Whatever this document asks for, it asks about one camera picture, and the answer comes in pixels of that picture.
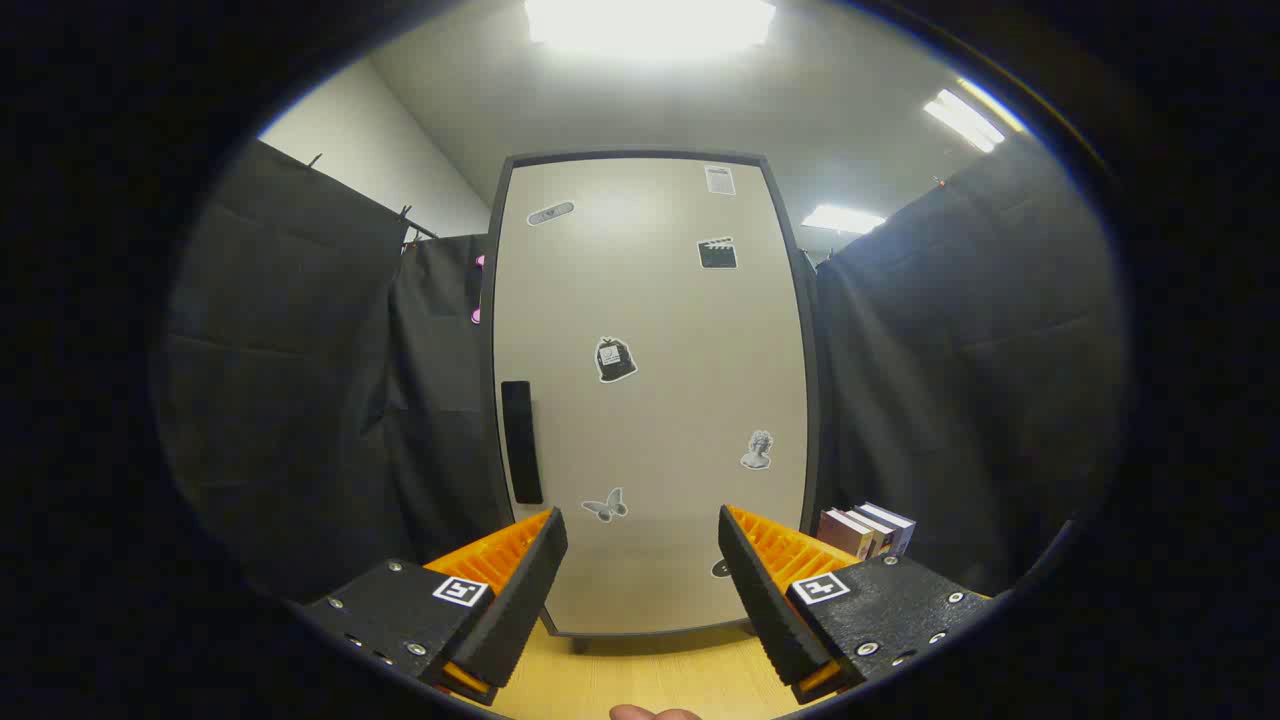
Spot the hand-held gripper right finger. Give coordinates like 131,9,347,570
718,505,996,705

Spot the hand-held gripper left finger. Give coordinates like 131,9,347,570
300,507,569,707

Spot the black door handle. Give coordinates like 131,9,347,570
500,380,544,505

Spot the beige cabinet door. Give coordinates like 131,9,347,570
493,158,809,636

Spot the maroon book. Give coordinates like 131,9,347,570
818,508,873,561

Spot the white book blue spine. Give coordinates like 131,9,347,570
862,501,917,557

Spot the dark grey cabinet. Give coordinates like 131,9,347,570
483,148,823,656

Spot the large ceiling light panel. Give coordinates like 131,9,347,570
522,0,779,59

